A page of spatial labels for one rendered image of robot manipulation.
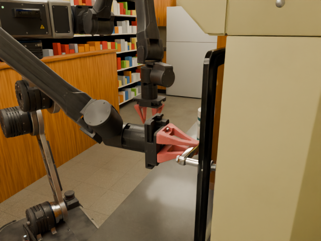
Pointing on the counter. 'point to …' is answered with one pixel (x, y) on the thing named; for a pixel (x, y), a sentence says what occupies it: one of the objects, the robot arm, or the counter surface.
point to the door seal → (210, 138)
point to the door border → (207, 136)
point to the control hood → (208, 15)
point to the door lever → (181, 160)
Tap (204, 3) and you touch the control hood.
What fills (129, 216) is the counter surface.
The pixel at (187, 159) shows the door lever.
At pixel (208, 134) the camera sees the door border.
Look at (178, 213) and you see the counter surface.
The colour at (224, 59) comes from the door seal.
